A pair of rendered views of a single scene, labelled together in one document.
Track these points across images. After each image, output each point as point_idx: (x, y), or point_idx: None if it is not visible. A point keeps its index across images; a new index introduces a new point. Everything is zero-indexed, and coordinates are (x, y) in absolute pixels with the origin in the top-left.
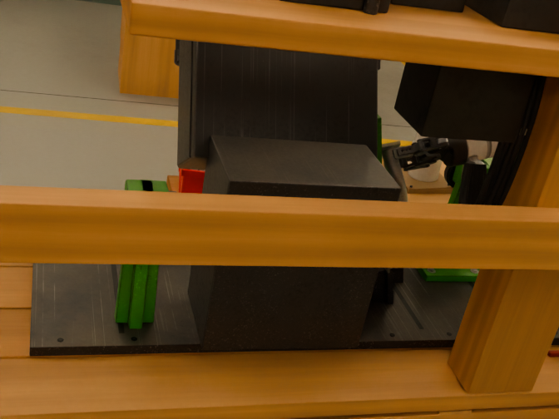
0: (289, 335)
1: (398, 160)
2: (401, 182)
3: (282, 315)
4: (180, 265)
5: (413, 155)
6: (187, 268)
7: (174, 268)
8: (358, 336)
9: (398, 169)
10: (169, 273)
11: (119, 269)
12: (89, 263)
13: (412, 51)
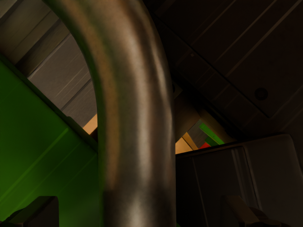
0: None
1: (158, 213)
2: (172, 86)
3: None
4: (52, 66)
5: (250, 222)
6: (54, 58)
7: (61, 64)
8: None
9: (172, 159)
10: (73, 58)
11: (90, 76)
12: (93, 90)
13: None
